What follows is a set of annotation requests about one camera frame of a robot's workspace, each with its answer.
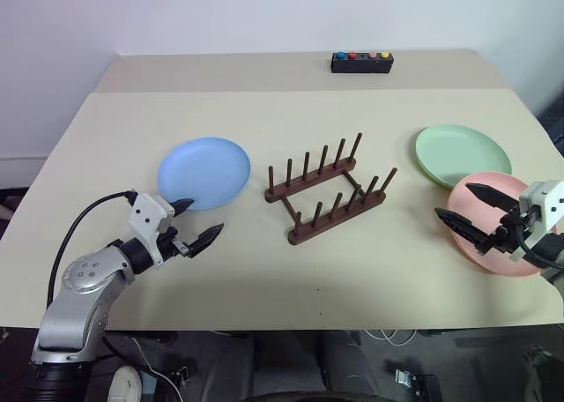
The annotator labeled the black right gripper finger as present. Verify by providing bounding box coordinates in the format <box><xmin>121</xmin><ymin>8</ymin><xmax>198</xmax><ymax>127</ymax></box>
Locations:
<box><xmin>465</xmin><ymin>182</ymin><xmax>518</xmax><ymax>212</ymax></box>
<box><xmin>434</xmin><ymin>206</ymin><xmax>491</xmax><ymax>257</ymax></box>

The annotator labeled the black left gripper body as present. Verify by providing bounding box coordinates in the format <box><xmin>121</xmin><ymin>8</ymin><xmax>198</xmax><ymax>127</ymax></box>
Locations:
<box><xmin>157</xmin><ymin>225</ymin><xmax>194</xmax><ymax>262</ymax></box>

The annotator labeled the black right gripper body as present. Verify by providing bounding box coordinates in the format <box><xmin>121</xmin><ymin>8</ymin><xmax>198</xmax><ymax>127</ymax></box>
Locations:
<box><xmin>479</xmin><ymin>206</ymin><xmax>542</xmax><ymax>257</ymax></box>

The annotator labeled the pink red plastic plate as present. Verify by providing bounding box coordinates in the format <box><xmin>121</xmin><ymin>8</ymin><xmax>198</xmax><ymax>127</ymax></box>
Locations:
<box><xmin>445</xmin><ymin>171</ymin><xmax>559</xmax><ymax>279</ymax></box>

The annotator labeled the light blue plastic plate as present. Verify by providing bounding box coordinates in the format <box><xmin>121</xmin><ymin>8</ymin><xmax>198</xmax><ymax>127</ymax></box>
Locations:
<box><xmin>157</xmin><ymin>136</ymin><xmax>252</xmax><ymax>212</ymax></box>

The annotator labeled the light green plastic plate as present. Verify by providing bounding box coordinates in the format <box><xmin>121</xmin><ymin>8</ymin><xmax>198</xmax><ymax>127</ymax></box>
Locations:
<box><xmin>414</xmin><ymin>124</ymin><xmax>514</xmax><ymax>190</ymax></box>

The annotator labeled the brown wooden dish rack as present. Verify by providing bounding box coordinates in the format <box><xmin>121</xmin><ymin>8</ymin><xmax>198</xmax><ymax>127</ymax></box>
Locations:
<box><xmin>263</xmin><ymin>131</ymin><xmax>400</xmax><ymax>246</ymax></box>

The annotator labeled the black button box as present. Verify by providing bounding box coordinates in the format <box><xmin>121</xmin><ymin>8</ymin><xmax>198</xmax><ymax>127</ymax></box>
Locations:
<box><xmin>330</xmin><ymin>50</ymin><xmax>393</xmax><ymax>76</ymax></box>

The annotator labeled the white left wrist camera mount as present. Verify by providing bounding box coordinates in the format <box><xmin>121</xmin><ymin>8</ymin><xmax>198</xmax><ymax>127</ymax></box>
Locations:
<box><xmin>129</xmin><ymin>192</ymin><xmax>176</xmax><ymax>270</ymax></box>

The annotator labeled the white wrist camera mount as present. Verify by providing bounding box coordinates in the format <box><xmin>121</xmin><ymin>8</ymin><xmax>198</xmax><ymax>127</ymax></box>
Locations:
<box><xmin>129</xmin><ymin>192</ymin><xmax>176</xmax><ymax>270</ymax></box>
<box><xmin>510</xmin><ymin>179</ymin><xmax>564</xmax><ymax>262</ymax></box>

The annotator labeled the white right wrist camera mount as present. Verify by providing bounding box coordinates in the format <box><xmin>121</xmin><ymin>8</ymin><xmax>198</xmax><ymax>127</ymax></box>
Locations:
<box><xmin>510</xmin><ymin>179</ymin><xmax>564</xmax><ymax>262</ymax></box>

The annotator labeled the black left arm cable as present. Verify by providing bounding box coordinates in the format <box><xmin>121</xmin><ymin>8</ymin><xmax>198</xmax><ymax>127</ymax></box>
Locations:
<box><xmin>46</xmin><ymin>190</ymin><xmax>137</xmax><ymax>310</ymax></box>

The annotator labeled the thin white cable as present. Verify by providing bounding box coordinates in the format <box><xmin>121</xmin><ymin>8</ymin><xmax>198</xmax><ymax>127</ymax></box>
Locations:
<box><xmin>376</xmin><ymin>328</ymin><xmax>419</xmax><ymax>346</ymax></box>

